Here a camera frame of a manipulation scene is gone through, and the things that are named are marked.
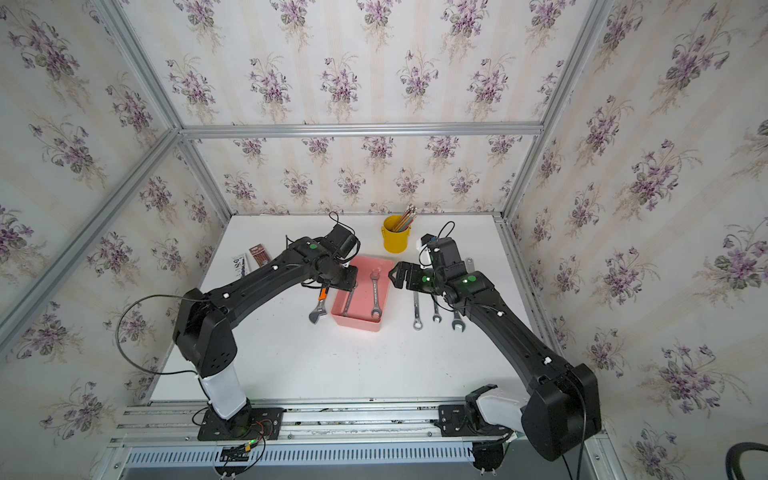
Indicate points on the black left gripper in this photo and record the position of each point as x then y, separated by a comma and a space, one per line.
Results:
351, 279

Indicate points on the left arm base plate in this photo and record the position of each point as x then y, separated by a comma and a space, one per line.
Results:
251, 424

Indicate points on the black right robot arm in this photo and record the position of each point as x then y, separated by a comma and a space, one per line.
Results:
563, 407

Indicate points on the double open end wrench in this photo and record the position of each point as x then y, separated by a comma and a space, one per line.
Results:
376, 310

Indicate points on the pink plastic storage box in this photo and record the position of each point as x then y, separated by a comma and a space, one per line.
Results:
359, 315

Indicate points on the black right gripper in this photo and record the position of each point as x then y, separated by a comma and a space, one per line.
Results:
412, 270

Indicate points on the bundle of pencils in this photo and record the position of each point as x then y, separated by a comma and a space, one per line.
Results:
405, 219

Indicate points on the yellow pencil cup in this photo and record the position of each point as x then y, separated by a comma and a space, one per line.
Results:
394, 242

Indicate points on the aluminium mounting rail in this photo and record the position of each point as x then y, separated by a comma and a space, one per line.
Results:
182, 423

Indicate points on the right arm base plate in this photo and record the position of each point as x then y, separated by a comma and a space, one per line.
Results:
474, 420

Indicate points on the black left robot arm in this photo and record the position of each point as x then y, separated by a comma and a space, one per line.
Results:
205, 321

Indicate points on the chrome end wrench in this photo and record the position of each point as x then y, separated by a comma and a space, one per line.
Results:
417, 323

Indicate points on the small chrome combination wrench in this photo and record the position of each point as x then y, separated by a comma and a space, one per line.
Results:
436, 317

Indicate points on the orange handled adjustable wrench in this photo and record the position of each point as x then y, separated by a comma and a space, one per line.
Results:
320, 308

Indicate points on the thin open end wrench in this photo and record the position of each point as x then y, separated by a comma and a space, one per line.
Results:
348, 302

